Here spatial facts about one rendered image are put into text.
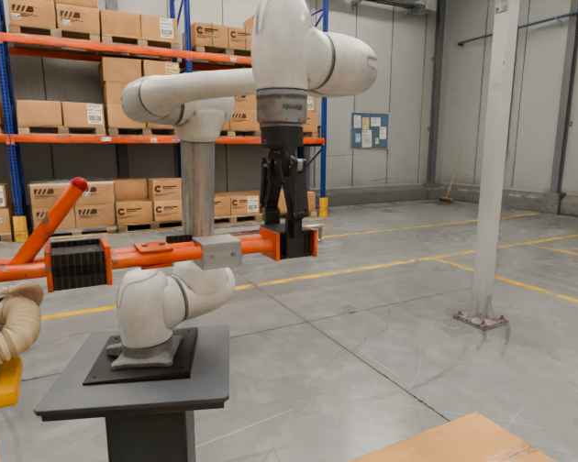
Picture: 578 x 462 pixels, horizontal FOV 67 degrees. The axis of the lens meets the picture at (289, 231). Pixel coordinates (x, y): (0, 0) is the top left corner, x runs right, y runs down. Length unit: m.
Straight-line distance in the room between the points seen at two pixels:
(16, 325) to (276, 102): 0.49
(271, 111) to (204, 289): 0.80
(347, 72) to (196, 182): 0.65
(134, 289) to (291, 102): 0.81
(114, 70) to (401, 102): 7.20
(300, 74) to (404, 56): 11.55
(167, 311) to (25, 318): 0.78
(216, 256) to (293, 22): 0.40
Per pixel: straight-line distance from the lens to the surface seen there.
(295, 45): 0.77
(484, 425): 1.65
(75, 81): 9.14
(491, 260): 3.88
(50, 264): 0.68
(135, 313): 1.37
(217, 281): 1.45
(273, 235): 0.76
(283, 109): 0.75
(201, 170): 1.33
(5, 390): 0.64
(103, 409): 1.32
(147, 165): 9.19
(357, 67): 0.87
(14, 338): 0.64
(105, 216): 7.80
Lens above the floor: 1.41
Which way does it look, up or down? 11 degrees down
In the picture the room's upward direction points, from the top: straight up
